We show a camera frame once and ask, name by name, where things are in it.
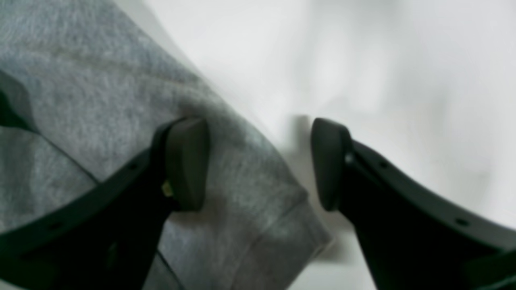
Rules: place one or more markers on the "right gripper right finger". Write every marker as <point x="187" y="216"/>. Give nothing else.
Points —
<point x="411" y="238"/>

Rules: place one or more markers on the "grey T-shirt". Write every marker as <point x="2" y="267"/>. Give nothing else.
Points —
<point x="90" y="89"/>

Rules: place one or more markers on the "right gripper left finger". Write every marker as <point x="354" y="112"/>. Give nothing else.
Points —
<point x="107" y="239"/>

